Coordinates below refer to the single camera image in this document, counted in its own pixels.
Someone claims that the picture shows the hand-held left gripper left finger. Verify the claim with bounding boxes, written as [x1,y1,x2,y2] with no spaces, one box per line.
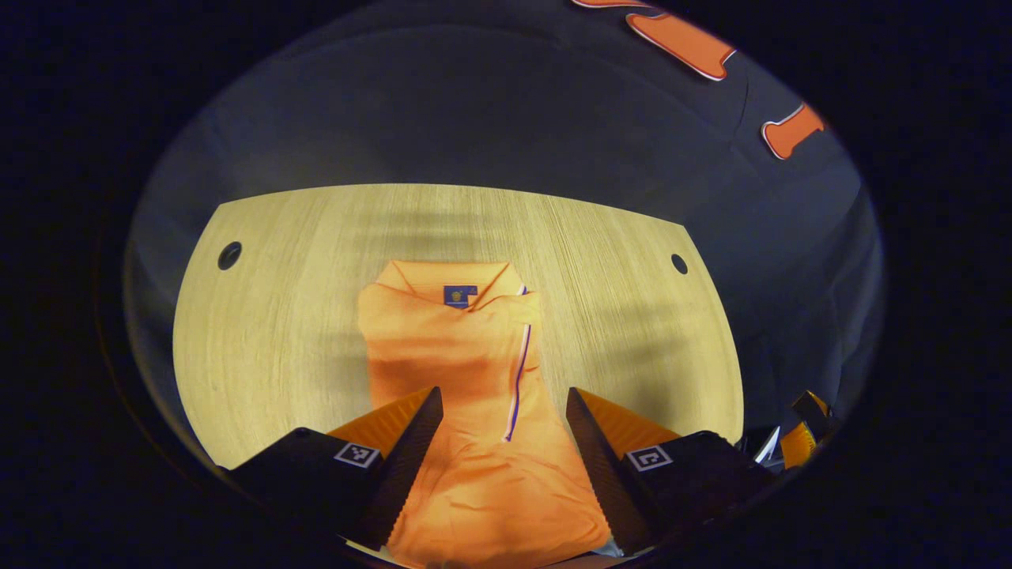
[228,386,445,552]

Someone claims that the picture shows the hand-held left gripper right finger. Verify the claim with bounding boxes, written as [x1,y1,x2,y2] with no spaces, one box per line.
[565,386,777,556]

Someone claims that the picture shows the orange T-shirt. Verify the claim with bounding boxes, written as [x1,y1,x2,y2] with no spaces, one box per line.
[356,261,614,569]

